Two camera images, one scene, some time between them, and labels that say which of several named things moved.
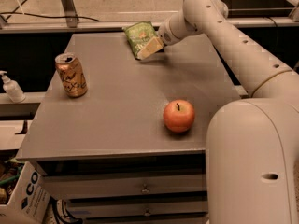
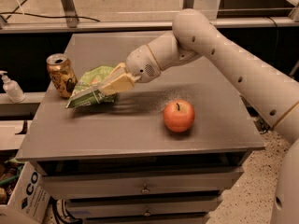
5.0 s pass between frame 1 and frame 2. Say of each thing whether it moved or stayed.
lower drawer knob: stayed
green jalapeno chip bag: moved
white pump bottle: stayed
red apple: stayed
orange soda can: moved
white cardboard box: stayed
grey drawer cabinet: stayed
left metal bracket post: stayed
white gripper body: moved
